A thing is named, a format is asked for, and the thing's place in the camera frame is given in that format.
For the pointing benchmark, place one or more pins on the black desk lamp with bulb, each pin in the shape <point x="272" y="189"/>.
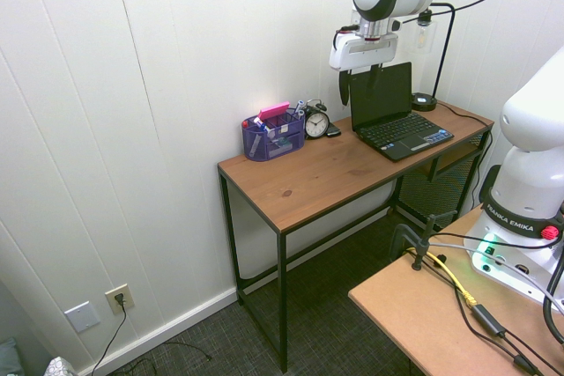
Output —
<point x="436" y="63"/>

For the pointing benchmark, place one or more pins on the black laptop computer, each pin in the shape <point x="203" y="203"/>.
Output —
<point x="398" y="120"/>

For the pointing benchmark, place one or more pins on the beige wall power outlet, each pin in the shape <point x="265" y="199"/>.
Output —
<point x="119" y="299"/>

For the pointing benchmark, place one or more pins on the patterned tissue box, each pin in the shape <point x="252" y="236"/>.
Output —
<point x="59" y="367"/>

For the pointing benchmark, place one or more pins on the white blank wall plate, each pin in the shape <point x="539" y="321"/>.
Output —
<point x="82" y="316"/>

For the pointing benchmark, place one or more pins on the purple mesh desk organizer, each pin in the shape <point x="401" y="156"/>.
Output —
<point x="273" y="138"/>

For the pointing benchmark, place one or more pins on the wooden desk with black frame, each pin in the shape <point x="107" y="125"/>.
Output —
<point x="335" y="164"/>

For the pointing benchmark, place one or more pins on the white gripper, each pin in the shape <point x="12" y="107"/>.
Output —
<point x="363" y="50"/>

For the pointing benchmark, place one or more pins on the pink sticky note pad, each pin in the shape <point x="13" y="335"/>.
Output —
<point x="274" y="111"/>

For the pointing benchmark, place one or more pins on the wooden robot mounting board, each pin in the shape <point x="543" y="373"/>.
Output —
<point x="454" y="305"/>

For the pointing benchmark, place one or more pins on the black twin-bell alarm clock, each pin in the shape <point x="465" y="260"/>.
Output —
<point x="316" y="123"/>

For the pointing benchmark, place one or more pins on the black metal C-clamp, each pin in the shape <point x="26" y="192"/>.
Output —
<point x="418" y="235"/>

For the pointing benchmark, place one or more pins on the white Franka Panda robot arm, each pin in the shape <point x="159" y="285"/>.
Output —
<point x="529" y="164"/>

